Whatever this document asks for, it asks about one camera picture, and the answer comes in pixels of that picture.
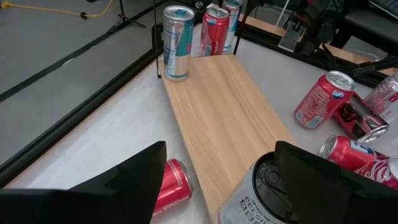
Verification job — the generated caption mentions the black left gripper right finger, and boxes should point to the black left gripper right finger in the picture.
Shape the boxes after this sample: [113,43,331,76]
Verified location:
[274,140,398,224]

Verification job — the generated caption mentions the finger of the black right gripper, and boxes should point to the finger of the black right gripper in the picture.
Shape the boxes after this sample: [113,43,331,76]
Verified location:
[352,54,398,77]

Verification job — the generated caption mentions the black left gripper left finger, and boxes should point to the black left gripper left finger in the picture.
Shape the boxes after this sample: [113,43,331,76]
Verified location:
[0,141,168,224]

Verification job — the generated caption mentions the red Fanta strawberry can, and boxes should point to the red Fanta strawberry can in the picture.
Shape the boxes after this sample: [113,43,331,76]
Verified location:
[294,70,356,130]
[198,6,230,57]
[152,157,194,218]
[318,134,388,172]

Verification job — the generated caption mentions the silver Celsius can black top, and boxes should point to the silver Celsius can black top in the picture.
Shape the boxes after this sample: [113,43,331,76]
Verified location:
[216,151,299,224]

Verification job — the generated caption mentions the silver can with red print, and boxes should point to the silver can with red print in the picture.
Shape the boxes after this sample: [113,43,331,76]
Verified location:
[363,73,398,116]

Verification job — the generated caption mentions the black desk base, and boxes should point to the black desk base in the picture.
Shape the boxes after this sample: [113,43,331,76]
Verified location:
[343,0,398,47]

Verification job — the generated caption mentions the red Coca-Cola can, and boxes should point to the red Coca-Cola can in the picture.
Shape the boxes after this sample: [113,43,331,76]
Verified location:
[354,154,398,191]

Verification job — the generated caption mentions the red Star Wars cola can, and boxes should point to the red Star Wars cola can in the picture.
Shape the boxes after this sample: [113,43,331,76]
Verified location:
[332,91,390,144]

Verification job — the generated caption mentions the white table cover sheet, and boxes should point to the white table cover sheet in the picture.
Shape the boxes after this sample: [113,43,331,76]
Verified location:
[4,24,398,224]

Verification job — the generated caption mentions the silver and teal energy can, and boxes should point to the silver and teal energy can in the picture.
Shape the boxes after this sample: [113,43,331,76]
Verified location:
[221,0,243,54]
[162,5,195,82]

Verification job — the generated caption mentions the black tripod stand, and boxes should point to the black tripod stand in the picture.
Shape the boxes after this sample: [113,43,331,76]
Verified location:
[107,0,147,35]

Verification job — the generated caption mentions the silver corner bracket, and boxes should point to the silver corner bracket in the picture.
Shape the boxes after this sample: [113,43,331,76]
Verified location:
[278,21,304,52]

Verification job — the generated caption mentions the yellow cable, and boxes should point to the yellow cable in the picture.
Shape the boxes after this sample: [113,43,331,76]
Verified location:
[0,0,114,19]

